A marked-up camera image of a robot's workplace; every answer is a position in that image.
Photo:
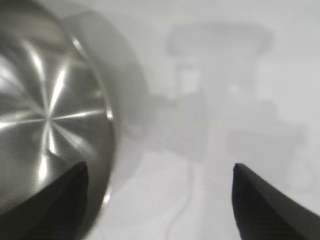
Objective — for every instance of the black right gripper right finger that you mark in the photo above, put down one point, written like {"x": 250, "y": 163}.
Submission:
{"x": 270, "y": 212}

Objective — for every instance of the stainless steel mixing bowl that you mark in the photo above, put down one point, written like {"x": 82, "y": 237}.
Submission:
{"x": 37, "y": 100}

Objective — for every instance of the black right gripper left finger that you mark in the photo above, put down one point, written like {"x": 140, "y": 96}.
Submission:
{"x": 50, "y": 212}

